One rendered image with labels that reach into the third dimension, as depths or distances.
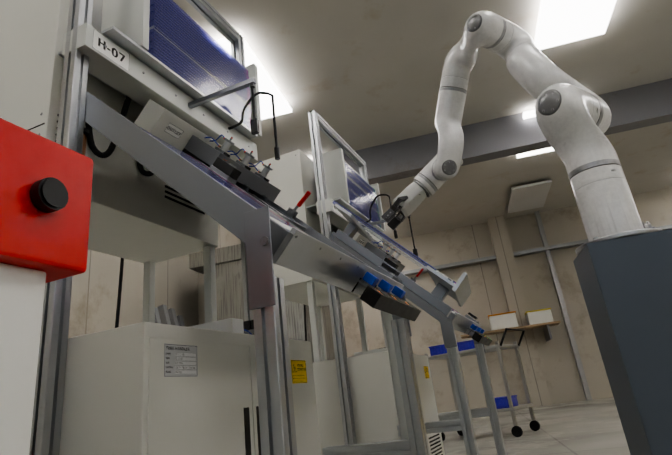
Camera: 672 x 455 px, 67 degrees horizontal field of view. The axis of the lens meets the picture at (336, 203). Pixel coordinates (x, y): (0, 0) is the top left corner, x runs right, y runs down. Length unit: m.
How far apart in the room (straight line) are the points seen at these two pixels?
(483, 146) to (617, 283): 4.91
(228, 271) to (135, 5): 4.17
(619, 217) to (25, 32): 1.64
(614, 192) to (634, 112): 5.11
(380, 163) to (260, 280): 5.32
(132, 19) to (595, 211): 1.32
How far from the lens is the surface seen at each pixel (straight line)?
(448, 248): 9.92
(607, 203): 1.33
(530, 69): 1.54
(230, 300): 5.46
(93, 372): 1.12
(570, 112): 1.37
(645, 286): 1.27
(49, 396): 1.15
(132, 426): 1.04
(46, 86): 1.54
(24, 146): 0.70
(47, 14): 1.71
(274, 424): 0.82
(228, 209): 0.97
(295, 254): 0.94
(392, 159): 6.11
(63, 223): 0.70
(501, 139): 6.12
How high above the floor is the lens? 0.44
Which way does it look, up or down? 21 degrees up
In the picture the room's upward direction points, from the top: 7 degrees counter-clockwise
